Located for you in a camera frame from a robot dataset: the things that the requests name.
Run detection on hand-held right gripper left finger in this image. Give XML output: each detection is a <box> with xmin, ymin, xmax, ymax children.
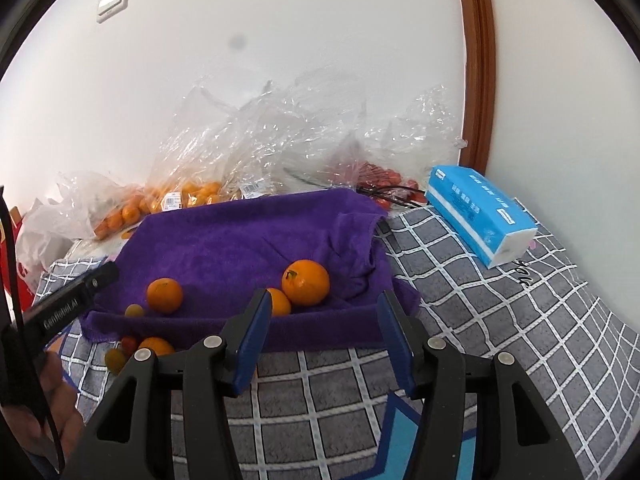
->
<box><xmin>60</xmin><ymin>289</ymin><xmax>273</xmax><ymax>480</ymax></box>

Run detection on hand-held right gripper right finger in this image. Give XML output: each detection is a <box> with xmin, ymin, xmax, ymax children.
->
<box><xmin>376</xmin><ymin>290</ymin><xmax>583</xmax><ymax>480</ymax></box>

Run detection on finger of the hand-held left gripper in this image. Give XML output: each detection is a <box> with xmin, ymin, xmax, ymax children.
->
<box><xmin>85</xmin><ymin>260</ymin><xmax>121</xmax><ymax>293</ymax></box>

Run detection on small orange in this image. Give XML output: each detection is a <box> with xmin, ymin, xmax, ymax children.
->
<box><xmin>265</xmin><ymin>287</ymin><xmax>292</xmax><ymax>317</ymax></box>

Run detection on purple towel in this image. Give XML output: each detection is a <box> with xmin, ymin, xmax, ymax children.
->
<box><xmin>80</xmin><ymin>187</ymin><xmax>422</xmax><ymax>353</ymax></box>

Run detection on person's left hand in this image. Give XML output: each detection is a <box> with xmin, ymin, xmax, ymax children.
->
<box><xmin>37</xmin><ymin>350</ymin><xmax>86</xmax><ymax>461</ymax></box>

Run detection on red paper bag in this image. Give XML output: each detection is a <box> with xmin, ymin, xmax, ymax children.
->
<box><xmin>0</xmin><ymin>205</ymin><xmax>26</xmax><ymax>321</ymax></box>

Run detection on bagged oranges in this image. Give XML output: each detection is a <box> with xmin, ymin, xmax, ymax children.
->
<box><xmin>145</xmin><ymin>181</ymin><xmax>226</xmax><ymax>211</ymax></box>
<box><xmin>94</xmin><ymin>195</ymin><xmax>151</xmax><ymax>241</ymax></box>

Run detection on white plastic bag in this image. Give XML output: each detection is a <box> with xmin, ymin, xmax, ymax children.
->
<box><xmin>15</xmin><ymin>197</ymin><xmax>76</xmax><ymax>286</ymax></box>

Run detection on clear plastic bag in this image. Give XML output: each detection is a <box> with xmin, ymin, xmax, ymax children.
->
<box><xmin>55</xmin><ymin>170</ymin><xmax>151</xmax><ymax>241</ymax></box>
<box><xmin>280</xmin><ymin>67</ymin><xmax>468</xmax><ymax>208</ymax></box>
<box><xmin>145</xmin><ymin>80</ymin><xmax>321</xmax><ymax>211</ymax></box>

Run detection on grey checked star blanket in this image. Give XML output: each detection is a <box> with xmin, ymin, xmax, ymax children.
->
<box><xmin>42</xmin><ymin>200</ymin><xmax>640</xmax><ymax>480</ymax></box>

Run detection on blue tissue pack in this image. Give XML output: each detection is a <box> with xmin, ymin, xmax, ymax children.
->
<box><xmin>425</xmin><ymin>165</ymin><xmax>538</xmax><ymax>269</ymax></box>

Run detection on bagged red tomatoes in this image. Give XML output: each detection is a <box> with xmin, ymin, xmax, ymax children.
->
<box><xmin>325</xmin><ymin>159</ymin><xmax>428</xmax><ymax>208</ymax></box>

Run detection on thin black cable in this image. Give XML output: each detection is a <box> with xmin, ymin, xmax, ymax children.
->
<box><xmin>356</xmin><ymin>185</ymin><xmax>427</xmax><ymax>207</ymax></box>

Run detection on white light switch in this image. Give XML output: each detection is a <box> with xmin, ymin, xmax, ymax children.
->
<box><xmin>96</xmin><ymin>0</ymin><xmax>130</xmax><ymax>23</ymax></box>

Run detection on brown wooden door frame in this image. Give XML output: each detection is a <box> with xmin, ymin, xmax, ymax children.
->
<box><xmin>454</xmin><ymin>0</ymin><xmax>497</xmax><ymax>173</ymax></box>

